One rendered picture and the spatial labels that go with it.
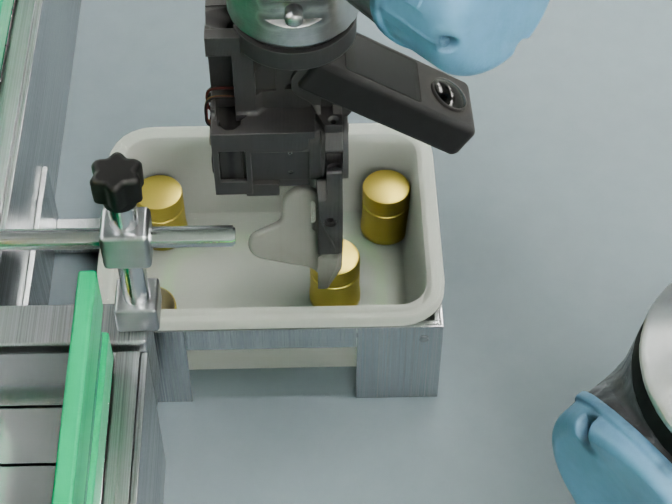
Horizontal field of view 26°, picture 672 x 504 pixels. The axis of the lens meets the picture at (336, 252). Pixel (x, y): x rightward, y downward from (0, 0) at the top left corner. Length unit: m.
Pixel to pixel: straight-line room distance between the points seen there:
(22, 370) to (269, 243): 0.18
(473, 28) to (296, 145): 0.22
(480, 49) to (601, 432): 0.18
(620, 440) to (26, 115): 0.52
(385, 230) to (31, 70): 0.27
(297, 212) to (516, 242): 0.23
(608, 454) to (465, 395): 0.34
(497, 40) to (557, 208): 0.43
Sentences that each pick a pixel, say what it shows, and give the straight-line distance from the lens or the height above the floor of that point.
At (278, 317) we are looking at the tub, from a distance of 0.91.
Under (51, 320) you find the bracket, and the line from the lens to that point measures 0.87.
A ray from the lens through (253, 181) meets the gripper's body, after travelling 0.88.
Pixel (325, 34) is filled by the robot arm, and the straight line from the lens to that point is 0.80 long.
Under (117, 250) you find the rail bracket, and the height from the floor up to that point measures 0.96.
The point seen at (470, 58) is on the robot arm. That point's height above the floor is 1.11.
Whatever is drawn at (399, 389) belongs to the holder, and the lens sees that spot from 0.98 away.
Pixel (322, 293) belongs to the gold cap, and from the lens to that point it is 0.99.
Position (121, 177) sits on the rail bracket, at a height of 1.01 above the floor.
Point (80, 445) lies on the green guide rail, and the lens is 0.73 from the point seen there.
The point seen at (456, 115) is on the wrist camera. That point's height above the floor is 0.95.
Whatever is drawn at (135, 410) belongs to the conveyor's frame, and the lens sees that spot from 0.84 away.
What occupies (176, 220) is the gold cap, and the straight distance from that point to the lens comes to 1.03.
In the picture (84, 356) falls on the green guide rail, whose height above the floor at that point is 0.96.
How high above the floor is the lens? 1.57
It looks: 50 degrees down
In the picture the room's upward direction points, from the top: straight up
